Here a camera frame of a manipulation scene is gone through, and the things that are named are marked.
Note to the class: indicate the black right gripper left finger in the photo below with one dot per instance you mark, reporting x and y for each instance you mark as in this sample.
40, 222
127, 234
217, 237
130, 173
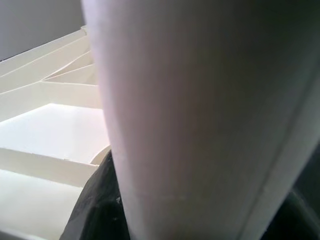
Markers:
100, 205

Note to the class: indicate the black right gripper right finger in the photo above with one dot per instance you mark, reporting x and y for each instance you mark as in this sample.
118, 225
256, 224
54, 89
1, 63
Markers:
302, 220

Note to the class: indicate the white plastic table leg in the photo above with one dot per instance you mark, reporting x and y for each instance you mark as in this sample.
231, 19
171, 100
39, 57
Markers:
187, 112

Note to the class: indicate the white plastic table top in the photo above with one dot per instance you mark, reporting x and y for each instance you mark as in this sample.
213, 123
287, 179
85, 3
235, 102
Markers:
50, 130

